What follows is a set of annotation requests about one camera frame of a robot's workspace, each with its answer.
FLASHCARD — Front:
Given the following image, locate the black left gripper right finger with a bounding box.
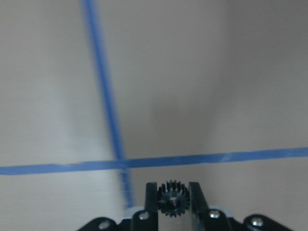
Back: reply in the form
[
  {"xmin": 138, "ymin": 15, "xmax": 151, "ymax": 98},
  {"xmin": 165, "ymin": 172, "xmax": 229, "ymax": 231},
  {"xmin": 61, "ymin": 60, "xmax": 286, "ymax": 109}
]
[{"xmin": 188, "ymin": 182, "xmax": 209, "ymax": 224}]

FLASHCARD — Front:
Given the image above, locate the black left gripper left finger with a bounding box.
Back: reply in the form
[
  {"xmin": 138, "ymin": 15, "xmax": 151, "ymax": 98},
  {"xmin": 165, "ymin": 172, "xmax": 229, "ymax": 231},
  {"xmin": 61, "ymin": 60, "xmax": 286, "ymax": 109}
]
[{"xmin": 145, "ymin": 182, "xmax": 158, "ymax": 216}]

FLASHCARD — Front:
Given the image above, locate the black bearing gear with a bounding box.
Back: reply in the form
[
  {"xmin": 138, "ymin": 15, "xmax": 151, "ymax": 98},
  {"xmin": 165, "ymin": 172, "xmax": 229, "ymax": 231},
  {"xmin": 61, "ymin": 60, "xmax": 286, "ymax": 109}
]
[{"xmin": 157, "ymin": 180, "xmax": 190, "ymax": 217}]

